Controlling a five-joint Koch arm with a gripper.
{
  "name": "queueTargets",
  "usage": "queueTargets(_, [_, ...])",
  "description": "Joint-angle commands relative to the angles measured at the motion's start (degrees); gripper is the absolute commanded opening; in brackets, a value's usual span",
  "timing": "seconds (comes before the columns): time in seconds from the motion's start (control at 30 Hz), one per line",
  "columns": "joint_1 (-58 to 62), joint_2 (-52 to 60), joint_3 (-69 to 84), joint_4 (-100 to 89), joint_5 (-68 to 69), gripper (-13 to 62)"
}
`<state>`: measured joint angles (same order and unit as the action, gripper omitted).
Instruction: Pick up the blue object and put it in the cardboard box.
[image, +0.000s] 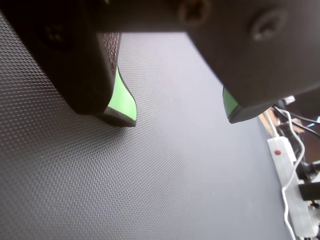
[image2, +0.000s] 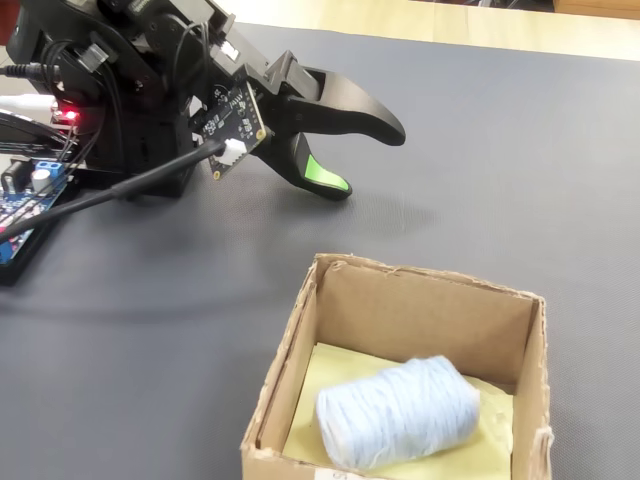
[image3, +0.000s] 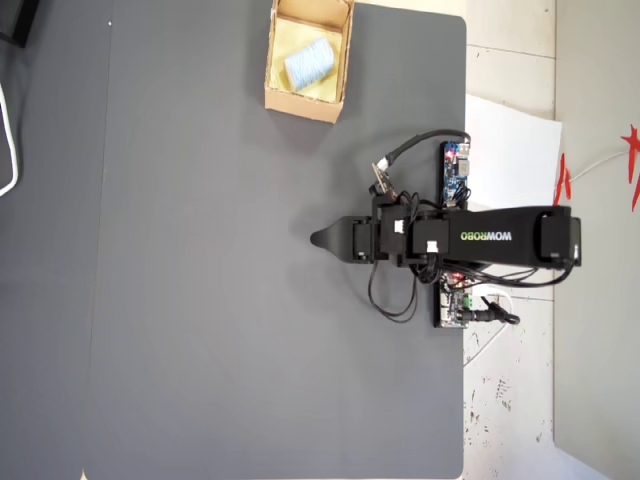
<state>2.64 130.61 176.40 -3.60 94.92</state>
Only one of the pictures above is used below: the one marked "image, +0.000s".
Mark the black textured table mat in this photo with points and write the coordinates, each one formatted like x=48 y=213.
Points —
x=125 y=175

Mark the black power plug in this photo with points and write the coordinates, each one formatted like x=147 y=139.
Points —
x=310 y=191

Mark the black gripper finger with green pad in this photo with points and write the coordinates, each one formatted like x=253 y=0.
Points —
x=262 y=62
x=75 y=75

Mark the white power strip red switch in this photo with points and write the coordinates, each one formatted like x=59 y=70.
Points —
x=290 y=180

